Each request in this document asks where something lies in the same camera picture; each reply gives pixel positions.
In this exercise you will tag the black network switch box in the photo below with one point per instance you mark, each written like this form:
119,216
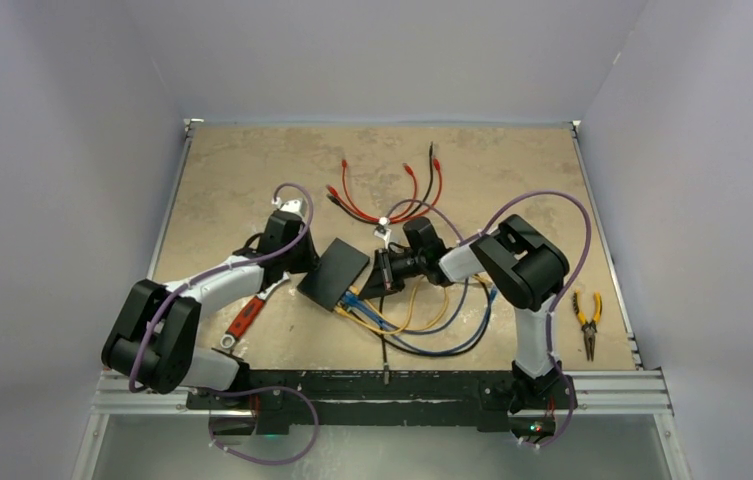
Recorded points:
340,266

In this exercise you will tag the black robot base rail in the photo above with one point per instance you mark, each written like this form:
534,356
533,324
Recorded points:
489,401

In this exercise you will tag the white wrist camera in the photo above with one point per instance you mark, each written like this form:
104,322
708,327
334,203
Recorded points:
383,232
297,206

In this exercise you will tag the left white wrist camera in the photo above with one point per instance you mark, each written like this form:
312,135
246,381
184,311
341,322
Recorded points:
297,206

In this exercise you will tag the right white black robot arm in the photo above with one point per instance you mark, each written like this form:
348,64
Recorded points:
527,269

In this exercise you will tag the red handled adjustable wrench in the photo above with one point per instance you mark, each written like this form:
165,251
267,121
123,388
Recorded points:
247,315

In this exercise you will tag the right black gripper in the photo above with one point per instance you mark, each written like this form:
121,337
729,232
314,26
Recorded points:
385,278

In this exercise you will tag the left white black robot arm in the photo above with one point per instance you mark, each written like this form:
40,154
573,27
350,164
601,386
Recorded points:
154,338

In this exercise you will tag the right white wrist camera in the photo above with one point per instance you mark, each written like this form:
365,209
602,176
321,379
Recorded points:
383,232

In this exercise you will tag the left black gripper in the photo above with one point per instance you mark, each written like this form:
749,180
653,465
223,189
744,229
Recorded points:
311,254

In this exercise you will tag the yellow handled pliers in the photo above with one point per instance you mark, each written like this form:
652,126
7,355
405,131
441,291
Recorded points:
588,324

